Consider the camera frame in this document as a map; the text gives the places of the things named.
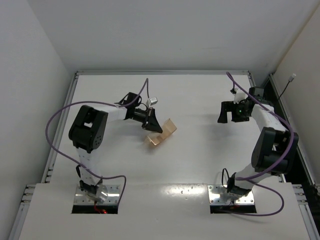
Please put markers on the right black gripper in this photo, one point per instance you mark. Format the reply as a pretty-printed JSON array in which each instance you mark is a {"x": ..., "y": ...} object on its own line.
[{"x": 231, "y": 107}]

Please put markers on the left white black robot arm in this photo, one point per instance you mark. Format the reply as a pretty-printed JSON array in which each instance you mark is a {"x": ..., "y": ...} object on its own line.
[{"x": 88, "y": 129}]

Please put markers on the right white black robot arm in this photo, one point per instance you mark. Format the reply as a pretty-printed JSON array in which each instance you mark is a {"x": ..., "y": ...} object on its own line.
[{"x": 275, "y": 149}]

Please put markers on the transparent orange plastic container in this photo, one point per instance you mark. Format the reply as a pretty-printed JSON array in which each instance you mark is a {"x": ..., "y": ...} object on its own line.
[{"x": 155, "y": 139}]

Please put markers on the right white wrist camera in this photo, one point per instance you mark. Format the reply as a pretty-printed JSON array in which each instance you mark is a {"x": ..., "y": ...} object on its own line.
[{"x": 239, "y": 96}]

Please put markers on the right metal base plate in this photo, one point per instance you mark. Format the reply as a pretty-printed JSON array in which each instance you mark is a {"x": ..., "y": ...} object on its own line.
[{"x": 218, "y": 196}]

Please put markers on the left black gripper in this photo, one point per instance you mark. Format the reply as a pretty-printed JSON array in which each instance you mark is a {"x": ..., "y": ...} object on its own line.
[{"x": 149, "y": 118}]

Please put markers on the black wall cable white plug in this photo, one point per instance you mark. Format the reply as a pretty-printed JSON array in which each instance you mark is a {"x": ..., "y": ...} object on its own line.
[{"x": 290, "y": 80}]

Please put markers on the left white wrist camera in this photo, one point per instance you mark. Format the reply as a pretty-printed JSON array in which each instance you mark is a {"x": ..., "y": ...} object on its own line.
[{"x": 151, "y": 101}]

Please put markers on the metal base plate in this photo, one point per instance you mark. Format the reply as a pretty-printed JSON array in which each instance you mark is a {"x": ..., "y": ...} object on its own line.
[
  {"x": 218, "y": 196},
  {"x": 107, "y": 195}
]

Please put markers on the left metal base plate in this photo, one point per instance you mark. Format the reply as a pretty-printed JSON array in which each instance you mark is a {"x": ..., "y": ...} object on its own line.
[{"x": 107, "y": 195}]

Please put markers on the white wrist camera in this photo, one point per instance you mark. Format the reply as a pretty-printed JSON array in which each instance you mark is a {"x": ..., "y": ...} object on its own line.
[
  {"x": 151, "y": 101},
  {"x": 239, "y": 96}
]

